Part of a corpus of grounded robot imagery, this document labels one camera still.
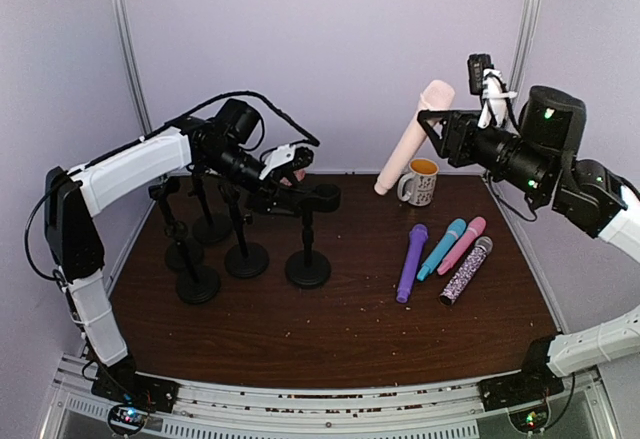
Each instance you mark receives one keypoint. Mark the white floral mug yellow inside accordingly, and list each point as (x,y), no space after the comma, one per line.
(416,187)

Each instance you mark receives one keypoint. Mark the black stand of cream microphone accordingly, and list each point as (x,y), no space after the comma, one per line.
(309,268)

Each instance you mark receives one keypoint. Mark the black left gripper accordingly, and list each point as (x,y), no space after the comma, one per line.
(263,198)

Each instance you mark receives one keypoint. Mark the black stand of glitter microphone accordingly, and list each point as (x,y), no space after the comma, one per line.
(173,228)

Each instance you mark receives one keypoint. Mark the aluminium right rear frame post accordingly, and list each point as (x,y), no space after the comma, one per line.
(526,32)

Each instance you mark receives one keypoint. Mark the glitter purple silver microphone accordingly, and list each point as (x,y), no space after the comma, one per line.
(466,272)

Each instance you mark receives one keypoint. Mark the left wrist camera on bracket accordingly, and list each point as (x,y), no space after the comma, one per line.
(283,163)

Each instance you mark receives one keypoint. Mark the pink microphone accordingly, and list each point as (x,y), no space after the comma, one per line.
(473,231)

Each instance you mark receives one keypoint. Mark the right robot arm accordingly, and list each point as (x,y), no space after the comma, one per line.
(540,158)

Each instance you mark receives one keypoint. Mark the black clamp microphone stand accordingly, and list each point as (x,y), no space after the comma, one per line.
(210,228)

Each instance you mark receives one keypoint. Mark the aluminium frame post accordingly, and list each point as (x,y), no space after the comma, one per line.
(130,64)
(526,32)

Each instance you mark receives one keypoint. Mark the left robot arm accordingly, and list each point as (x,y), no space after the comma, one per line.
(211,135)

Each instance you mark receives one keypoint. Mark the cream white microphone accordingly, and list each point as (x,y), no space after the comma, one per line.
(437,96)

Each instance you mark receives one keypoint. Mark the blue microphone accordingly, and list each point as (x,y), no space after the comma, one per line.
(455,229)

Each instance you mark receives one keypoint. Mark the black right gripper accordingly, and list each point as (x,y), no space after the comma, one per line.
(456,141)

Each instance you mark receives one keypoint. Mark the black stand of blue microphone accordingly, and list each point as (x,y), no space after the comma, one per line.
(196,283)

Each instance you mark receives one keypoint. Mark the red patterned ceramic bowl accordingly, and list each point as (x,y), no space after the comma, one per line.
(299,175)

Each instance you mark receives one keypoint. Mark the black stand of purple microphone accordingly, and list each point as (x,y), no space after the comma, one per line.
(244,260)

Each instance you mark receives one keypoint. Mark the aluminium left rear frame post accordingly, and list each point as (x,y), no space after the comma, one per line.
(130,64)

